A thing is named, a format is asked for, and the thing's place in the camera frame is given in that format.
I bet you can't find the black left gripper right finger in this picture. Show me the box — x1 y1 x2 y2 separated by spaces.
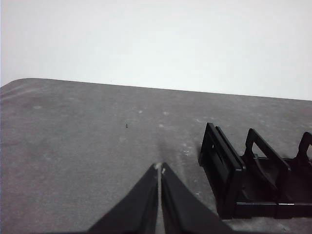
160 162 235 234

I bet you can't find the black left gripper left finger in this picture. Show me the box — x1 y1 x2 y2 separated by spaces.
87 163 160 234

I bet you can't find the black plastic plate rack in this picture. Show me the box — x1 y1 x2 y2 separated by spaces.
197 121 312 220

